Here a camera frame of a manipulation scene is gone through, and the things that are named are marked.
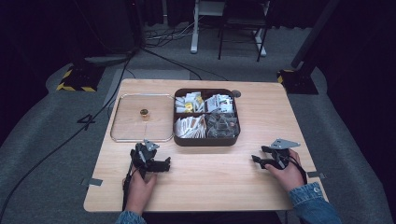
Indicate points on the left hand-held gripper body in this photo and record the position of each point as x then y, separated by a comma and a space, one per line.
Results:
141, 155

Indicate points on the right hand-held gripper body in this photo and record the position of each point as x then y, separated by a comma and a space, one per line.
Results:
280, 155

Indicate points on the person's right hand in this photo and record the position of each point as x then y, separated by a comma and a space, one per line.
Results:
291, 177

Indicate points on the person's left hand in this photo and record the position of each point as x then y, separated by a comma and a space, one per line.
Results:
138, 193

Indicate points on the clear lid with gold knob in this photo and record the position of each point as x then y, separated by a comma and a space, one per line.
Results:
130, 124

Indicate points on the grey tape piece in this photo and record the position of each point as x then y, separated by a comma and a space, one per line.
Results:
94, 182
316, 174

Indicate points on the pile of white brown packets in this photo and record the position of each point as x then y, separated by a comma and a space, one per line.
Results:
190, 127

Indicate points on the dark brown divided box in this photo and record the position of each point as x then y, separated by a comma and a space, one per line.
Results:
206, 142

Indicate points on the pile of clear packets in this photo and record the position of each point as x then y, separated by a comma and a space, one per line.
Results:
222, 126

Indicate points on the pile of white yellow packets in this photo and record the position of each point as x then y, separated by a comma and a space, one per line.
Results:
188, 104

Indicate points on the round grey sticker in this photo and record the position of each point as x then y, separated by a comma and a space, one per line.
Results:
236, 93

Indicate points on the pile of white black packets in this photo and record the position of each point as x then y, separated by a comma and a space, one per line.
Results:
221, 103

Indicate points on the black yellow striped stand base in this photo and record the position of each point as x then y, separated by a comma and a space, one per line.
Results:
81, 79
299, 82

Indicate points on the black slanted stand pole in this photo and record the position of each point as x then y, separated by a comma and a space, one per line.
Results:
314, 34

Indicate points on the black chair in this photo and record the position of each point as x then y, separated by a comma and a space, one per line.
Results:
243, 25

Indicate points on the white desk frame leg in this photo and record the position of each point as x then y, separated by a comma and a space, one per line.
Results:
261, 43
195, 31

